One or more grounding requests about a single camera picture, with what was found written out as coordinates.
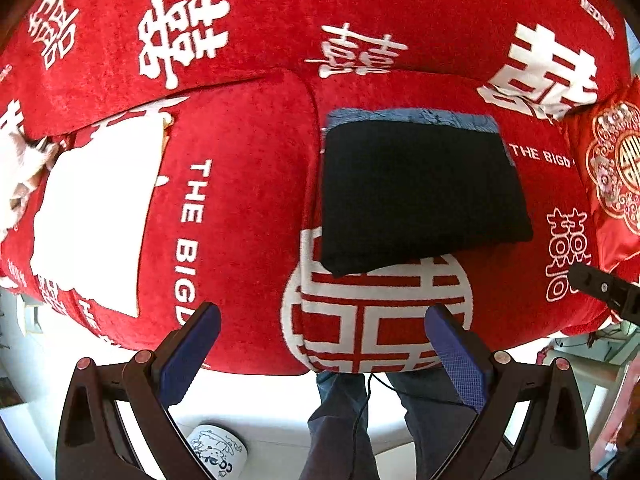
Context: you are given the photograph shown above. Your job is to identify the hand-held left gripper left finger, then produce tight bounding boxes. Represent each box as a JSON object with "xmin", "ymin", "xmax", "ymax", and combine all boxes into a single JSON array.
[{"xmin": 56, "ymin": 302, "xmax": 222, "ymax": 480}]

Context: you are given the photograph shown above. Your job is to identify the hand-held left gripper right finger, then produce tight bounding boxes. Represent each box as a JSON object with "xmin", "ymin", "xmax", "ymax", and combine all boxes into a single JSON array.
[{"xmin": 425, "ymin": 304, "xmax": 593, "ymax": 480}]

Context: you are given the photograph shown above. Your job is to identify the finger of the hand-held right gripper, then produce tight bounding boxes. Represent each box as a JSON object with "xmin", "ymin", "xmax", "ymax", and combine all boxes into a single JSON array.
[{"xmin": 567, "ymin": 264, "xmax": 640, "ymax": 324}]

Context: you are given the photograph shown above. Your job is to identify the dark pants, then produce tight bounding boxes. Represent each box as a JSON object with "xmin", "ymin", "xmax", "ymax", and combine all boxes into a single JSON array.
[{"xmin": 319, "ymin": 107, "xmax": 534, "ymax": 279}]

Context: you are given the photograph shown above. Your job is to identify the person's right leg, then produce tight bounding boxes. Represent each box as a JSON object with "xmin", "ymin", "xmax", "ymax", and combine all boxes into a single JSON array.
[{"xmin": 386, "ymin": 374, "xmax": 482, "ymax": 480}]

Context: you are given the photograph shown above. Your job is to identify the person's leg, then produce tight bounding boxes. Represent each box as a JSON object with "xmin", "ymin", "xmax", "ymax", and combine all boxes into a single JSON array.
[
  {"xmin": 300, "ymin": 371, "xmax": 382, "ymax": 480},
  {"xmin": 386, "ymin": 374, "xmax": 482, "ymax": 480}
]

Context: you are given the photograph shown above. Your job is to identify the white cartoon printed container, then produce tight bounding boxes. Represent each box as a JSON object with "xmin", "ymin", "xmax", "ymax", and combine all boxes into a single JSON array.
[{"xmin": 189, "ymin": 424, "xmax": 249, "ymax": 480}]

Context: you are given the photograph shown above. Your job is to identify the red embroidered cushion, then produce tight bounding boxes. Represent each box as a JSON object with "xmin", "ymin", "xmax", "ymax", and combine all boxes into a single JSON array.
[{"xmin": 562, "ymin": 77, "xmax": 640, "ymax": 282}]

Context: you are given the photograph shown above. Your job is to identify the person's left leg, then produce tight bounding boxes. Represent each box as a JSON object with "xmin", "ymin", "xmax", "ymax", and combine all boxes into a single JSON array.
[{"xmin": 300, "ymin": 371, "xmax": 382, "ymax": 480}]

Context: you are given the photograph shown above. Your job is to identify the white folded cloth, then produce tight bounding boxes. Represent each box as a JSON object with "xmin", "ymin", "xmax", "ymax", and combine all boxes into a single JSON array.
[{"xmin": 30, "ymin": 114, "xmax": 169, "ymax": 319}]

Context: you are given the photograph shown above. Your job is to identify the red printed sofa cover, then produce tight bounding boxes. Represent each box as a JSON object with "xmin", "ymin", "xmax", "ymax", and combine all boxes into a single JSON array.
[{"xmin": 0, "ymin": 0, "xmax": 637, "ymax": 376}]

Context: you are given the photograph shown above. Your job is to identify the black cable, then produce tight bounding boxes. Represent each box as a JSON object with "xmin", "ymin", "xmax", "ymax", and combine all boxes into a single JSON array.
[{"xmin": 351, "ymin": 371, "xmax": 453, "ymax": 480}]

